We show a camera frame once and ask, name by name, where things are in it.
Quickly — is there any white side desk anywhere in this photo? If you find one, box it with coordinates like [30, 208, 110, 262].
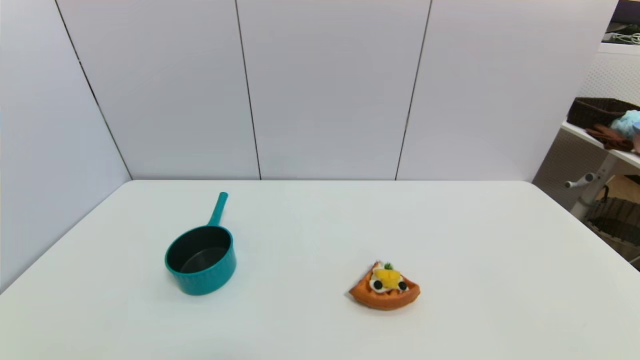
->
[561, 121, 640, 221]

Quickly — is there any white pegboard panel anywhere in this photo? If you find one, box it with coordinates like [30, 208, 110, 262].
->
[579, 43, 640, 112]

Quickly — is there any dark wicker basket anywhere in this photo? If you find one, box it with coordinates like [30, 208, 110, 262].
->
[567, 97, 640, 130]

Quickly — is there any white coiled cable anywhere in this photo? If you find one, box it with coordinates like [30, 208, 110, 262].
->
[606, 31, 640, 46]

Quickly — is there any light blue cloth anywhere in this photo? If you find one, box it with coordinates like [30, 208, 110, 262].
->
[610, 110, 640, 140]

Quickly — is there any triangle waffle bread with fruit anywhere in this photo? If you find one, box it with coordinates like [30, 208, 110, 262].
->
[348, 260, 421, 312]

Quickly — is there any dark slatted storage basket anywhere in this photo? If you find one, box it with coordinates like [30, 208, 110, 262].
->
[585, 196, 640, 263]

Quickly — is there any white desk crank handle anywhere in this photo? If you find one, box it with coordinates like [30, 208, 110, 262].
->
[565, 173, 599, 189]

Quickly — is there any teal saucepan with handle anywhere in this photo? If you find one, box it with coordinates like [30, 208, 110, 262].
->
[164, 192, 238, 296]

